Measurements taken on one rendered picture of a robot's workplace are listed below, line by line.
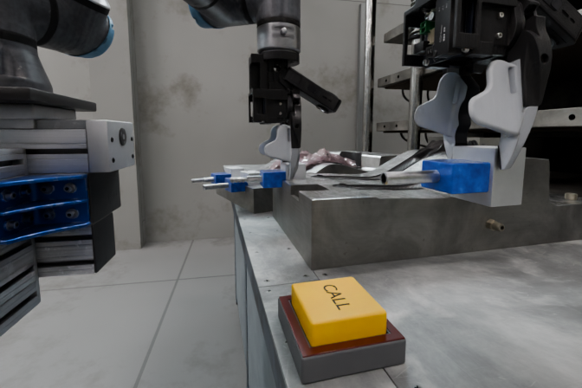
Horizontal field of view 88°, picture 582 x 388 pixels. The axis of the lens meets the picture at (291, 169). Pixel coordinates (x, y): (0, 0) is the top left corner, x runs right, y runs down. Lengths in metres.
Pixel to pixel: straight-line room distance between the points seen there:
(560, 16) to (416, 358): 0.33
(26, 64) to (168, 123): 2.24
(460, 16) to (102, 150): 0.54
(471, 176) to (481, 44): 0.11
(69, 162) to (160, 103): 2.32
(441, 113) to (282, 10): 0.31
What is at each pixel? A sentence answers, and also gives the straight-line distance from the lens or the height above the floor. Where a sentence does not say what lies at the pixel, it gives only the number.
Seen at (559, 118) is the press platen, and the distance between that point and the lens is 1.12.
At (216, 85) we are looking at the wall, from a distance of 2.88.
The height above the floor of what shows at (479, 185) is 0.92.
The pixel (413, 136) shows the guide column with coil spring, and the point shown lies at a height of 0.96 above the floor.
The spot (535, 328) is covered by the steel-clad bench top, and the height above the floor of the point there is 0.80.
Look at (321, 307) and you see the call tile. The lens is 0.25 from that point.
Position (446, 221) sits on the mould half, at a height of 0.85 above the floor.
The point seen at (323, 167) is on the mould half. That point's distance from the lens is 0.74.
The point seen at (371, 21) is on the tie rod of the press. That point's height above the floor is 1.60.
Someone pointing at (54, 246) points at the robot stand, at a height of 0.78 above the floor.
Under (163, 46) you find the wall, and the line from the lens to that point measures 3.00.
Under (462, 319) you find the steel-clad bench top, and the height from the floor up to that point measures 0.80.
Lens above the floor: 0.97
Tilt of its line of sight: 7 degrees down
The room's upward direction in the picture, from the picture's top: straight up
